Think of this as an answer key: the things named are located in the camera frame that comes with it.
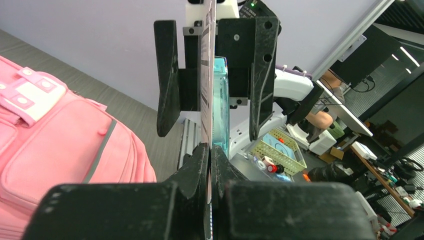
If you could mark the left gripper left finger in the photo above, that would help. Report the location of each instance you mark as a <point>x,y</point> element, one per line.
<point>188,199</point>

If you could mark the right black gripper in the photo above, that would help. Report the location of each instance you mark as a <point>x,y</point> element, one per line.
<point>249,45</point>

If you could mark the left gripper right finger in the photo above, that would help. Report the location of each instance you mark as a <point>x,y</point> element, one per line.
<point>222,173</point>

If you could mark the clear plastic stationery pack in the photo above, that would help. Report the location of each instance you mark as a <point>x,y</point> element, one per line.
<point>214,86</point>

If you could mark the pink student backpack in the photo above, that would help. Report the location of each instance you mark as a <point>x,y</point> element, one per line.
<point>49,136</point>

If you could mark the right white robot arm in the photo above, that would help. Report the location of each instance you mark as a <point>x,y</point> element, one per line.
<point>295,93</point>

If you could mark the green plastic basket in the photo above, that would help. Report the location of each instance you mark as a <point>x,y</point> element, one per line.
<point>282,149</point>

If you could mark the black monitor screen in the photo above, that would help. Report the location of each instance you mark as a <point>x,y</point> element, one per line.
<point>365,55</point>

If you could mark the wooden desk with clutter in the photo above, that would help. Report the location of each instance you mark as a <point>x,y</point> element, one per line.
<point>384,178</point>

